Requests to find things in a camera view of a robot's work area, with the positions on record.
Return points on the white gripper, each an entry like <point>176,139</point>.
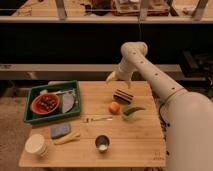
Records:
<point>122,73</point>

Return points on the green pepper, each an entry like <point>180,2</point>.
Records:
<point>131,110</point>

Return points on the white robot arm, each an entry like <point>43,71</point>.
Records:
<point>189,137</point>

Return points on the metal cup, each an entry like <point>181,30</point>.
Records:
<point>102,143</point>

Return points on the brown striped block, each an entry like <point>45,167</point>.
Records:
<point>119,94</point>

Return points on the orange tomato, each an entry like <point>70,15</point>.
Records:
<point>114,108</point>

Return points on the light green round lid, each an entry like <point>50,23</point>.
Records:
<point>126,117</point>

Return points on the silver fork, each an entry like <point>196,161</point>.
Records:
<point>88,120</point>

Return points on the grey fish-shaped plate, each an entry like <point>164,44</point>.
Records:
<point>67,102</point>

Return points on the yellow banana toy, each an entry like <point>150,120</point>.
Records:
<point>67,138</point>

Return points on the blue sponge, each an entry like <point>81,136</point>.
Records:
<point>60,130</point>

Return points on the red bowl with beans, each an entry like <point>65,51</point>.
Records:
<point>45,104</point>

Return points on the white spoon in tray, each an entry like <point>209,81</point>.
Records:
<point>56,92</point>

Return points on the green plastic tray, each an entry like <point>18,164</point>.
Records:
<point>32,118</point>

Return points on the white stacked cups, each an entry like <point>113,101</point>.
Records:
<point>36,145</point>

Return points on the metal shelf rail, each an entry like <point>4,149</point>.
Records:
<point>55,71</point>

